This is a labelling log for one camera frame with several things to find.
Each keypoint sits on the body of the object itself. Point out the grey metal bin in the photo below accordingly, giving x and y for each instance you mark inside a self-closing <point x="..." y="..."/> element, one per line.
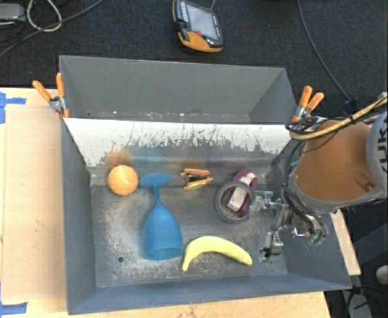
<point x="167" y="91"/>

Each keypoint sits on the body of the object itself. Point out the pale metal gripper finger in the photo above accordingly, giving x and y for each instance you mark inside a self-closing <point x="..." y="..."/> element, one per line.
<point x="275" y="242"/>
<point x="264" y="201"/>

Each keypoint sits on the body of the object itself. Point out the orange ball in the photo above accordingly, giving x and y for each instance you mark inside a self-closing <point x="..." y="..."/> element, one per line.
<point x="123" y="180"/>

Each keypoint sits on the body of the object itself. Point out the blue plastic wine glass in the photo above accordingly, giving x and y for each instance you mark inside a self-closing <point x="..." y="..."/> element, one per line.
<point x="162" y="227"/>

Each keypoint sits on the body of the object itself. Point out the grey tape roll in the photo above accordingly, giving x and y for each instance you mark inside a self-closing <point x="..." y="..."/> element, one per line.
<point x="221" y="210"/>

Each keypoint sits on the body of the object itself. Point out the yellow banana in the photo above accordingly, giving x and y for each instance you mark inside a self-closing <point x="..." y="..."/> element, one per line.
<point x="213" y="245"/>

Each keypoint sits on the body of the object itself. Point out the small orange clip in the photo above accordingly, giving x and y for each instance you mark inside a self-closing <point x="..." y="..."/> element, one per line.
<point x="197" y="179"/>

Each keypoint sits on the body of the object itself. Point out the brown cardboard board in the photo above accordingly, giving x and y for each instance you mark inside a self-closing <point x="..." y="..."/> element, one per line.
<point x="31" y="204"/>

